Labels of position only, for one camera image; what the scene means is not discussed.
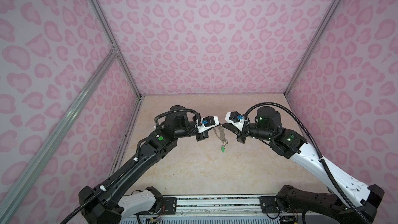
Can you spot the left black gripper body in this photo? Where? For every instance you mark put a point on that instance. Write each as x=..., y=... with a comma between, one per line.
x=202, y=136

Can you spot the metal key holder plate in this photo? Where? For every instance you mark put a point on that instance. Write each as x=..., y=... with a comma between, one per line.
x=220, y=134

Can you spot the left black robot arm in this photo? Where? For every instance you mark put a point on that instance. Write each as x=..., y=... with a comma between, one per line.
x=107, y=203

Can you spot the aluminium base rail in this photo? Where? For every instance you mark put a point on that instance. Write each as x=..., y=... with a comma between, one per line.
x=224, y=209

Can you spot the right corner aluminium post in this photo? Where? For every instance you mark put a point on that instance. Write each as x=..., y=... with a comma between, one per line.
x=325, y=21

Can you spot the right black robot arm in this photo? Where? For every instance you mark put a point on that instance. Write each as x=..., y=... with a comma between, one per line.
x=349, y=201

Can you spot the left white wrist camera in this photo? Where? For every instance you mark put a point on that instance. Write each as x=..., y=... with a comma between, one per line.
x=206, y=122

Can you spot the left corner aluminium post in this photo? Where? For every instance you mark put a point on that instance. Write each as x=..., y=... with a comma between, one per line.
x=104, y=23

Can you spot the aluminium frame strut diagonal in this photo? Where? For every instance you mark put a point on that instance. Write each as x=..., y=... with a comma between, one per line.
x=31, y=173

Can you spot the corner aluminium post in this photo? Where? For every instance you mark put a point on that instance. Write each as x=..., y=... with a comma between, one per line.
x=325, y=21
x=104, y=23

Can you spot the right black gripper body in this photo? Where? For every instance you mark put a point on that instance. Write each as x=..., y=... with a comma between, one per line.
x=241, y=138

